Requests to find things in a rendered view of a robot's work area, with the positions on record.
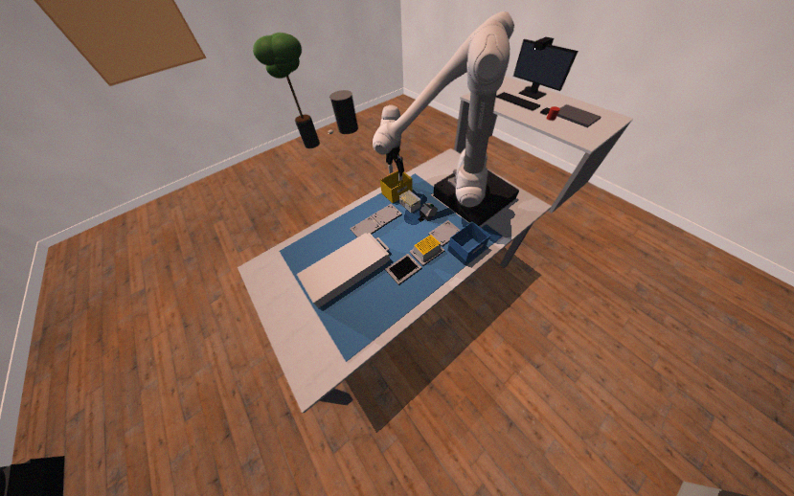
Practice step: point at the yellow open-top bin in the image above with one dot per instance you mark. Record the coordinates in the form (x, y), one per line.
(394, 187)

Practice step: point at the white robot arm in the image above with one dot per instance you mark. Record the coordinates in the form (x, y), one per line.
(487, 61)

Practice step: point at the dark blue bench mat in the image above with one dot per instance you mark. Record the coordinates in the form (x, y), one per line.
(360, 314)

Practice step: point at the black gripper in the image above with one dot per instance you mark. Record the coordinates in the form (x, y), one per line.
(389, 159)

